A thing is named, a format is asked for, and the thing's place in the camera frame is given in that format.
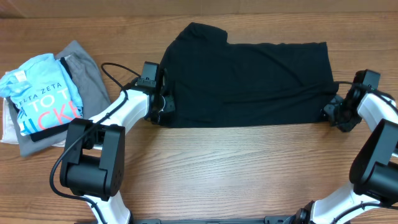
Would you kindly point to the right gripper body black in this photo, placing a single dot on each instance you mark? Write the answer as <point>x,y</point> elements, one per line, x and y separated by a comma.
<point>344,115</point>

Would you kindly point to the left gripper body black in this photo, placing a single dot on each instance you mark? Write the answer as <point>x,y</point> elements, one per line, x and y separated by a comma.
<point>166,104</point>

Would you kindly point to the black t-shirt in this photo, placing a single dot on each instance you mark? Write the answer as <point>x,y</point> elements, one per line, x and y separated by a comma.
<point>216,84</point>

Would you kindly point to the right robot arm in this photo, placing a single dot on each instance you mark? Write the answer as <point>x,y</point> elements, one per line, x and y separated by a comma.
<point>372,176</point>

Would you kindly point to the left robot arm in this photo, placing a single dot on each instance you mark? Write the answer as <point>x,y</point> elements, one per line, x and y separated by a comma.
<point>91,168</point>

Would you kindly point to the grey folded garment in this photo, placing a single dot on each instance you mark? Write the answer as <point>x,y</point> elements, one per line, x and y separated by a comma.
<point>87,78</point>

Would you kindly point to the light blue printed t-shirt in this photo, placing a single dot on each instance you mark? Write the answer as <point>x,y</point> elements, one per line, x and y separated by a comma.
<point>44,94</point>

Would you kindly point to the white folded garment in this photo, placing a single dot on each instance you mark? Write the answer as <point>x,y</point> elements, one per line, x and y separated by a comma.
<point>11,134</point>

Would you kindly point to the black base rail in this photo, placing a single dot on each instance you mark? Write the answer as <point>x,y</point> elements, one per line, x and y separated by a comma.
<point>266,220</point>

